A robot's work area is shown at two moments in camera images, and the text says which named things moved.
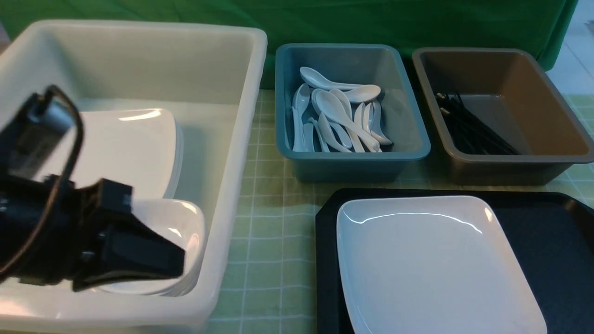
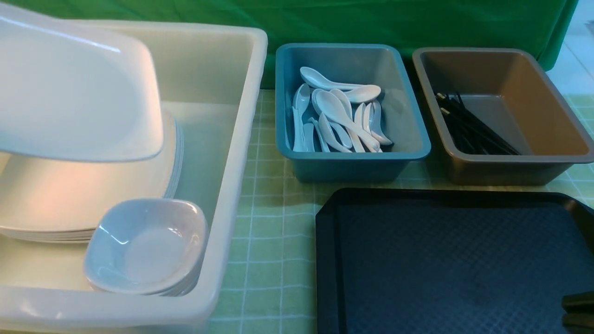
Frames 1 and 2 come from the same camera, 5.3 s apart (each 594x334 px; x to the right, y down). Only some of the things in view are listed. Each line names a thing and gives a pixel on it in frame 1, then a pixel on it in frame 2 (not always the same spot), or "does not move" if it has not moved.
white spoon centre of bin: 357,144 does not move
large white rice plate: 431,265 → 72,88
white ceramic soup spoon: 331,105 does not move
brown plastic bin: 500,119 does not move
